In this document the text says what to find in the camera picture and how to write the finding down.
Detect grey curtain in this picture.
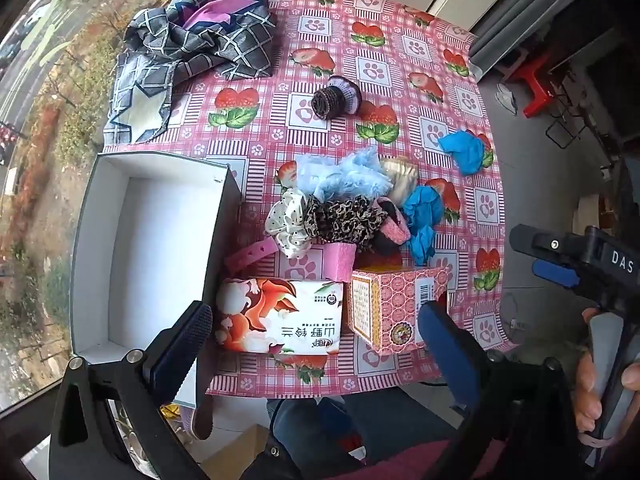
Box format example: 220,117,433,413
470,0,591,81

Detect beige sock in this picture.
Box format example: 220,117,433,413
378,156,420,206

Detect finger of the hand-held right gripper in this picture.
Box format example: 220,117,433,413
509,223,593,266
531,259,581,290

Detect light blue fuzzy scrunchie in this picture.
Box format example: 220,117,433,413
295,147,396,206

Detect leopard print scrunchie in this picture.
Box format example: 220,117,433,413
305,195,390,251

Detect grey plaid cloth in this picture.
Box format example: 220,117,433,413
117,0,278,81

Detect star print cloth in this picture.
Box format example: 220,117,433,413
102,52,176,146

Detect brown cardboard box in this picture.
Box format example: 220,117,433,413
200,422,273,480

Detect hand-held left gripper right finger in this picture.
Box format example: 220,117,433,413
417,300,596,480

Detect white object on floor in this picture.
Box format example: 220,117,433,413
494,82,521,111

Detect purple cloth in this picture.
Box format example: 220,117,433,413
182,0,246,31

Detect blue cloth piece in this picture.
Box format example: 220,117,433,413
439,130,493,177

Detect black folding metal frame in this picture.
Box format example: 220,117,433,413
545,75,601,150

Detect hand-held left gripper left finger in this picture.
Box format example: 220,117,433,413
47,300,216,480

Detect person's legs in jeans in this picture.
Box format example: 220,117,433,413
267,390,468,480

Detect white cardboard box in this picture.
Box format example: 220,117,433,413
69,151,243,411

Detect pink strawberry print tablecloth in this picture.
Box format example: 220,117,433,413
102,0,521,398

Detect white polka dot scrunchie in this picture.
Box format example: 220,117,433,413
265,191,313,259

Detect pink patterned carton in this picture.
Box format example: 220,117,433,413
347,266,451,356

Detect person's right hand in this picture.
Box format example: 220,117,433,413
574,307,640,448

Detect pink and black scrunchie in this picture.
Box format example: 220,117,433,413
372,197,412,256

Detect pink perforated strap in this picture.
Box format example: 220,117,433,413
224,237,278,273

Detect brown hair tie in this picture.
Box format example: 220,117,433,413
311,87,343,121

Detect pink sponge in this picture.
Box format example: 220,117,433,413
322,242,357,283

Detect floral tissue pack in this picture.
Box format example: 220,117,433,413
215,277,346,356

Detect red plastic stool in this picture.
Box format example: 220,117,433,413
507,52,563,118

